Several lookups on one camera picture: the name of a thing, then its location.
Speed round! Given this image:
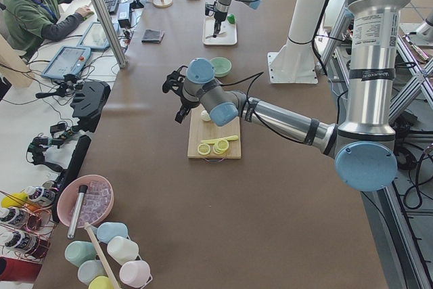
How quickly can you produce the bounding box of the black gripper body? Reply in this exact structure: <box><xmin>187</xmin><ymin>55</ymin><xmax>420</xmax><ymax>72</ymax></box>
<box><xmin>179</xmin><ymin>92</ymin><xmax>200</xmax><ymax>108</ymax></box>
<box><xmin>214</xmin><ymin>12</ymin><xmax>227</xmax><ymax>22</ymax></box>

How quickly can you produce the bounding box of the white ceramic spoon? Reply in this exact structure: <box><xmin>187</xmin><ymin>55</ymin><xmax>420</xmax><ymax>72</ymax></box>
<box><xmin>205</xmin><ymin>31</ymin><xmax>227</xmax><ymax>39</ymax></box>

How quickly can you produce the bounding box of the white steamed bun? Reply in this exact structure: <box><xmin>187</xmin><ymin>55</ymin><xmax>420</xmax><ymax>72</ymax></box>
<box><xmin>200</xmin><ymin>110</ymin><xmax>211</xmax><ymax>122</ymax></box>

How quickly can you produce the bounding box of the green ceramic bowl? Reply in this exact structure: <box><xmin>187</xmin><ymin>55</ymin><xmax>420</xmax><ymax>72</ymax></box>
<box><xmin>210</xmin><ymin>57</ymin><xmax>232</xmax><ymax>78</ymax></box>

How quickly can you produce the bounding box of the pink bowl with ice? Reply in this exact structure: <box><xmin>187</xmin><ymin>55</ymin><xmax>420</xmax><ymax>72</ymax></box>
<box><xmin>57</xmin><ymin>175</ymin><xmax>114</xmax><ymax>228</ymax></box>

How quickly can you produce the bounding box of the green lime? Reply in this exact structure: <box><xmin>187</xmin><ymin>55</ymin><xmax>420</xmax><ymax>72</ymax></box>
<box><xmin>227</xmin><ymin>14</ymin><xmax>236</xmax><ymax>24</ymax></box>

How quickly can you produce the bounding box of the cream plastic tray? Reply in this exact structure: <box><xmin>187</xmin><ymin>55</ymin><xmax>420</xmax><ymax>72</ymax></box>
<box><xmin>202</xmin><ymin>17</ymin><xmax>237</xmax><ymax>46</ymax></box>

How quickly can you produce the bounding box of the wooden cutting board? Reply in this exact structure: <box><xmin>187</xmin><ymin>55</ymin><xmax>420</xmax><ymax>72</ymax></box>
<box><xmin>187</xmin><ymin>105</ymin><xmax>242</xmax><ymax>159</ymax></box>

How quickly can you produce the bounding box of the lemon slice left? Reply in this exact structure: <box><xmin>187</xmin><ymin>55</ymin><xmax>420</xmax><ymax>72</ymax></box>
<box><xmin>197</xmin><ymin>143</ymin><xmax>211</xmax><ymax>156</ymax></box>

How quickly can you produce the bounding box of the lemon slice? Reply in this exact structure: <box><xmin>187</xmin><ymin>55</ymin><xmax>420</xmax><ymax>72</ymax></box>
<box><xmin>212</xmin><ymin>140</ymin><xmax>229</xmax><ymax>155</ymax></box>
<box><xmin>197</xmin><ymin>143</ymin><xmax>211</xmax><ymax>156</ymax></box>

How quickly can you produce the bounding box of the lemon slice right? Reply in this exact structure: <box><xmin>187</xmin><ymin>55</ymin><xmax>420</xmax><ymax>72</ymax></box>
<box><xmin>212</xmin><ymin>140</ymin><xmax>229</xmax><ymax>155</ymax></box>

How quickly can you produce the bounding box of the yellow plastic knife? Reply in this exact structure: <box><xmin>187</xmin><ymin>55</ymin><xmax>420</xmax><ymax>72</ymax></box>
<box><xmin>200</xmin><ymin>135</ymin><xmax>239</xmax><ymax>144</ymax></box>

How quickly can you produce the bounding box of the grey folded cloth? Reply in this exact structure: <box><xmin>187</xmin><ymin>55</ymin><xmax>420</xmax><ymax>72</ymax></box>
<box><xmin>141</xmin><ymin>29</ymin><xmax>165</xmax><ymax>43</ymax></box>

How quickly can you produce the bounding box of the blue teach pendant far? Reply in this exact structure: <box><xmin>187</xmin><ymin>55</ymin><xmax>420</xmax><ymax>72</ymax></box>
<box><xmin>77</xmin><ymin>22</ymin><xmax>110</xmax><ymax>51</ymax></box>

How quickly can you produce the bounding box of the blue teach pendant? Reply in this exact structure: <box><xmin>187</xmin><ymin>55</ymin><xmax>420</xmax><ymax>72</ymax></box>
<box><xmin>41</xmin><ymin>46</ymin><xmax>91</xmax><ymax>80</ymax></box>
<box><xmin>77</xmin><ymin>22</ymin><xmax>110</xmax><ymax>51</ymax></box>

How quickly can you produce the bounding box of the blue teach pendant near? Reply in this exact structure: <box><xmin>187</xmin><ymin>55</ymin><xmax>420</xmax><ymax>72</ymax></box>
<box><xmin>41</xmin><ymin>46</ymin><xmax>91</xmax><ymax>80</ymax></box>

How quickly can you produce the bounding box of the metal cylinder tool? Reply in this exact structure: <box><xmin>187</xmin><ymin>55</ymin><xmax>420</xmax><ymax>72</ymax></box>
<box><xmin>67</xmin><ymin>185</ymin><xmax>88</xmax><ymax>240</ymax></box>

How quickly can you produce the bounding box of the black long bar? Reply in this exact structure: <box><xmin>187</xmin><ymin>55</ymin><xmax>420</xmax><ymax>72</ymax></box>
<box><xmin>51</xmin><ymin>135</ymin><xmax>91</xmax><ymax>223</ymax></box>

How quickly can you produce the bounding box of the white plastic cup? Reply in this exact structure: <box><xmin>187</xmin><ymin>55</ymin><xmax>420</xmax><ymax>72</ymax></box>
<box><xmin>107</xmin><ymin>236</ymin><xmax>139</xmax><ymax>265</ymax></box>

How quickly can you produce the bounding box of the wooden cup rack pole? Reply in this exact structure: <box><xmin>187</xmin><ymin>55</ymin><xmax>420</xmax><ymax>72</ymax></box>
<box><xmin>84</xmin><ymin>223</ymin><xmax>120</xmax><ymax>289</ymax></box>

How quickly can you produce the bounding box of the pink plastic cup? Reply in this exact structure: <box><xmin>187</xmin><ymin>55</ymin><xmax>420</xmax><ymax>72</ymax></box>
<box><xmin>119</xmin><ymin>260</ymin><xmax>151</xmax><ymax>288</ymax></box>

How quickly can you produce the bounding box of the green plastic cup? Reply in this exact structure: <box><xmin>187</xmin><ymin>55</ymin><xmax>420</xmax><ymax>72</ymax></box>
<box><xmin>64</xmin><ymin>241</ymin><xmax>97</xmax><ymax>267</ymax></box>

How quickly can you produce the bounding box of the person in green jacket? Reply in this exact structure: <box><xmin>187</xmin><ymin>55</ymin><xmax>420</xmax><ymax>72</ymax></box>
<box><xmin>3</xmin><ymin>0</ymin><xmax>93</xmax><ymax>61</ymax></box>

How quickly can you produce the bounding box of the grey blue plastic cup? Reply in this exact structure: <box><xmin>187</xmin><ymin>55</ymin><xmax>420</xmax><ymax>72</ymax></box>
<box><xmin>77</xmin><ymin>260</ymin><xmax>106</xmax><ymax>285</ymax></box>

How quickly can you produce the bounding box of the yellow plastic cup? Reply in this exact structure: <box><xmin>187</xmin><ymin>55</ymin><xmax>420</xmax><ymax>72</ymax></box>
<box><xmin>88</xmin><ymin>275</ymin><xmax>114</xmax><ymax>289</ymax></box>

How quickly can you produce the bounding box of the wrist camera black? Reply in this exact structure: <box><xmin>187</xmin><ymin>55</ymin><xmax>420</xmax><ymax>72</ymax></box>
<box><xmin>205</xmin><ymin>2</ymin><xmax>216</xmax><ymax>17</ymax></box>
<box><xmin>162</xmin><ymin>65</ymin><xmax>187</xmax><ymax>96</ymax></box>

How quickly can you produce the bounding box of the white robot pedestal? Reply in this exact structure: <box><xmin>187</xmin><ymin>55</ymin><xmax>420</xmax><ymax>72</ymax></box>
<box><xmin>268</xmin><ymin>0</ymin><xmax>326</xmax><ymax>85</ymax></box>

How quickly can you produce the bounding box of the aluminium frame post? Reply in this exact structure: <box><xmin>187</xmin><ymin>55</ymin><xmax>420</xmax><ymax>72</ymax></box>
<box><xmin>91</xmin><ymin>0</ymin><xmax>127</xmax><ymax>68</ymax></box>

